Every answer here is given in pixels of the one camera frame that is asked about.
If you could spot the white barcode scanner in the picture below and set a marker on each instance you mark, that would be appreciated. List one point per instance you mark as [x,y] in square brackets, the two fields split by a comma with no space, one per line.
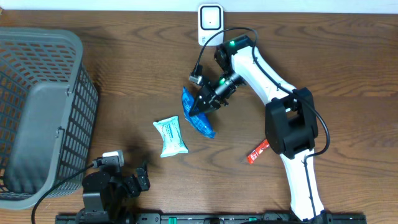
[210,21]

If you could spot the blue Oreo cookie pack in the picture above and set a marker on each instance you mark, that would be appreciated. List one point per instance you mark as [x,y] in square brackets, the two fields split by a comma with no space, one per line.
[199,122]

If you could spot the white teal wet wipes pack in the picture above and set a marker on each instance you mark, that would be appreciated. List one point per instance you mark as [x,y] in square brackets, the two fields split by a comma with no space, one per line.
[170,132]

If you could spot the red Nescafe stick sachet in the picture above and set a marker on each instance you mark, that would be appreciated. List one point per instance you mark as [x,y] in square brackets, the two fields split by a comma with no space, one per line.
[257,151]

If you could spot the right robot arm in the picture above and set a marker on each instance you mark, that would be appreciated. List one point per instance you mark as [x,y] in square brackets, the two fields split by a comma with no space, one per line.
[290,117]

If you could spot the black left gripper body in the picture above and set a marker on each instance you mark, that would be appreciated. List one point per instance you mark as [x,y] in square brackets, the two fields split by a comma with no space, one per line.
[129,186]

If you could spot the grey plastic shopping basket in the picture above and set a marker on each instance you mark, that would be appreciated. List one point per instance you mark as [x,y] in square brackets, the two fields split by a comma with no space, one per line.
[48,112]

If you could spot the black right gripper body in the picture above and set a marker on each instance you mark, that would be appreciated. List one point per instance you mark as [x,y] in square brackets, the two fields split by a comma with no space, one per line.
[225,86]

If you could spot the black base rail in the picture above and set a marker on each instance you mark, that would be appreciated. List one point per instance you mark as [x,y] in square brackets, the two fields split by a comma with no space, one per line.
[268,217]

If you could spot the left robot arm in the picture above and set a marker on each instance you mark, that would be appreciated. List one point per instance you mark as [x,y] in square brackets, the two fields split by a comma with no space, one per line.
[101,208]

